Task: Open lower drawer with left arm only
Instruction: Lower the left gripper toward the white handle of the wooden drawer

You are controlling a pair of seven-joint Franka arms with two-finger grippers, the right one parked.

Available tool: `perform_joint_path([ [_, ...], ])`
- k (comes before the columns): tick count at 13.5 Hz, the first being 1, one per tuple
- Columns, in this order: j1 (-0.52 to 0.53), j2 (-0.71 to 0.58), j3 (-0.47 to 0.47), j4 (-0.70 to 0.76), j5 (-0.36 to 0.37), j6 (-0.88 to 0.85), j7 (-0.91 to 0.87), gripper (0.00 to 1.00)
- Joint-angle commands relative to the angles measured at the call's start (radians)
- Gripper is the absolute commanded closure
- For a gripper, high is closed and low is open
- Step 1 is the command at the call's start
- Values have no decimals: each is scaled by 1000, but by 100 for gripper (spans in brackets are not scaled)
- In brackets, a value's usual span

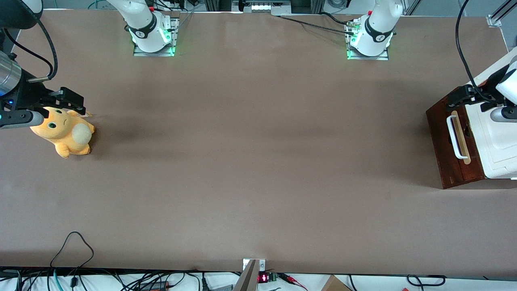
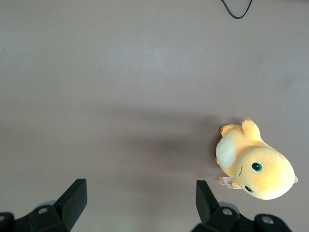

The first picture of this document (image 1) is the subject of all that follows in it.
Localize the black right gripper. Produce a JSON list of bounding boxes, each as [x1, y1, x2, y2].
[[4, 70, 87, 117]]

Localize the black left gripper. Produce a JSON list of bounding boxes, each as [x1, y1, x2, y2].
[[446, 64, 512, 114]]

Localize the white metal drawer handle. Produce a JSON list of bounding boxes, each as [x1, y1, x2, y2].
[[446, 115, 469, 160]]

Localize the brown wooden drawer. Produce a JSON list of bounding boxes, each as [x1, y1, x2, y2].
[[426, 86, 486, 190]]

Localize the orange plush toy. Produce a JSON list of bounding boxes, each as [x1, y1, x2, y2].
[[30, 106, 96, 159]]

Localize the black power adapter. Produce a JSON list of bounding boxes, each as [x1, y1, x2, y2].
[[139, 280, 171, 291]]

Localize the white lit device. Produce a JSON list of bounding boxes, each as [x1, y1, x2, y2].
[[250, 1, 292, 13]]

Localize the brown cardboard box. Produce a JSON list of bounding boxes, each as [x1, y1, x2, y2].
[[321, 274, 353, 291]]

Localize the grey metal beam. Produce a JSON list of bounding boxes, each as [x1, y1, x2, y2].
[[232, 260, 259, 291]]

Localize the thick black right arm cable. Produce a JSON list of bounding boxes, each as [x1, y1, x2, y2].
[[26, 18, 59, 84]]

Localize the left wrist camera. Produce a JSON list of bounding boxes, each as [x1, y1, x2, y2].
[[490, 106, 517, 122]]

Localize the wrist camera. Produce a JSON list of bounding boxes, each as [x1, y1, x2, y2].
[[0, 110, 44, 130], [490, 106, 517, 122]]

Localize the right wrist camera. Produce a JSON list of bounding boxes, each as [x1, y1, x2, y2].
[[0, 110, 44, 130]]

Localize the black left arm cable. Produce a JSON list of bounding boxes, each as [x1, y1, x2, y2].
[[455, 0, 503, 104]]

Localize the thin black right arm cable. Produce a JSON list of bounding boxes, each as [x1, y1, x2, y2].
[[2, 29, 54, 69]]

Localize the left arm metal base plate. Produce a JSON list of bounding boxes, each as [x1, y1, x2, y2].
[[346, 20, 390, 61]]

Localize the aluminium frame profile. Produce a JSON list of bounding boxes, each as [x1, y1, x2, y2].
[[486, 0, 517, 28]]

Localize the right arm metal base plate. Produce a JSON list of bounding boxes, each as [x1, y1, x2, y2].
[[133, 17, 181, 57]]

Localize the looped black cable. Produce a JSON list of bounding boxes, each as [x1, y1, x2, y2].
[[50, 231, 95, 270]]

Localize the black cable across table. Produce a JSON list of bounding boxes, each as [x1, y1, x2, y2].
[[278, 12, 356, 37]]

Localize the coiled black cable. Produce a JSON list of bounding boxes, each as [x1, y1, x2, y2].
[[406, 274, 447, 287]]

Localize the small metal bracket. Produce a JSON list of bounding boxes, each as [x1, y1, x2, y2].
[[242, 259, 267, 272]]

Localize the red clip wires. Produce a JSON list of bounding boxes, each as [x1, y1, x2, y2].
[[278, 273, 308, 291]]

